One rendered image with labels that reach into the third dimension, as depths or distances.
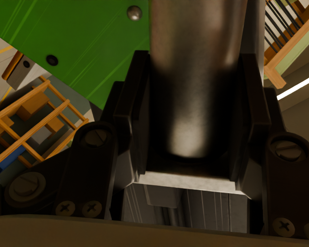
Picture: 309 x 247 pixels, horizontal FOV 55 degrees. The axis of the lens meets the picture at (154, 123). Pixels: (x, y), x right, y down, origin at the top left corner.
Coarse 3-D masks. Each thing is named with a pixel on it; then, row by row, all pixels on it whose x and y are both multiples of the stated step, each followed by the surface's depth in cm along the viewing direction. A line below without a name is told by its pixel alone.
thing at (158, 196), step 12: (144, 192) 30; (156, 192) 29; (168, 192) 29; (180, 192) 31; (156, 204) 30; (168, 204) 30; (180, 204) 33; (156, 216) 32; (168, 216) 34; (180, 216) 33
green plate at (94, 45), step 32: (0, 0) 21; (32, 0) 21; (64, 0) 21; (96, 0) 20; (128, 0) 20; (0, 32) 23; (32, 32) 23; (64, 32) 22; (96, 32) 22; (128, 32) 22; (64, 64) 24; (96, 64) 24; (128, 64) 24; (96, 96) 26
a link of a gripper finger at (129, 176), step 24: (144, 72) 10; (120, 96) 9; (144, 96) 10; (120, 120) 9; (144, 120) 10; (120, 144) 9; (144, 144) 10; (48, 168) 8; (120, 168) 9; (144, 168) 11; (24, 192) 7; (48, 192) 8
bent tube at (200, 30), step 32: (160, 0) 8; (192, 0) 8; (224, 0) 8; (160, 32) 9; (192, 32) 8; (224, 32) 8; (160, 64) 9; (192, 64) 9; (224, 64) 9; (160, 96) 10; (192, 96) 9; (224, 96) 10; (160, 128) 11; (192, 128) 10; (224, 128) 11; (160, 160) 11; (192, 160) 11; (224, 160) 11; (224, 192) 11
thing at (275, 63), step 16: (288, 0) 308; (288, 16) 272; (304, 16) 319; (272, 32) 267; (288, 32) 272; (304, 32) 276; (272, 48) 268; (288, 48) 272; (304, 48) 289; (272, 64) 267; (288, 64) 284; (272, 80) 277
